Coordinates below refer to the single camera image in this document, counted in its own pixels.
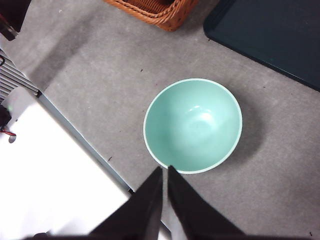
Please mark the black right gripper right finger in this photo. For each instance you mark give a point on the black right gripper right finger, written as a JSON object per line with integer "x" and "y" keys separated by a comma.
{"x": 195, "y": 215}

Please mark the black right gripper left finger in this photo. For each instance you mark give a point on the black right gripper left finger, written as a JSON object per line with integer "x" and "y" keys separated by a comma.
{"x": 140, "y": 215}

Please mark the teal bowl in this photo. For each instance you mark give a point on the teal bowl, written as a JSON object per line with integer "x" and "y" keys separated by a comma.
{"x": 192, "y": 130}

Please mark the brown wicker basket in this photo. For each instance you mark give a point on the brown wicker basket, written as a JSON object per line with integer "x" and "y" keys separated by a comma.
{"x": 162, "y": 15}

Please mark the dark rectangular tray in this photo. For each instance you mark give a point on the dark rectangular tray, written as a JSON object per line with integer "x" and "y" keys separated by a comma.
{"x": 270, "y": 32}

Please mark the ribbed grey metal rail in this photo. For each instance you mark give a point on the ribbed grey metal rail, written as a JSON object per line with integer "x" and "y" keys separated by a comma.
{"x": 15, "y": 75}

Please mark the white front camera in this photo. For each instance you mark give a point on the white front camera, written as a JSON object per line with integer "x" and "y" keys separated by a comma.
{"x": 18, "y": 102}

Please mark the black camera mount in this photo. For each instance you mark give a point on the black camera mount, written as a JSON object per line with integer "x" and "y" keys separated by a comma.
{"x": 3, "y": 116}

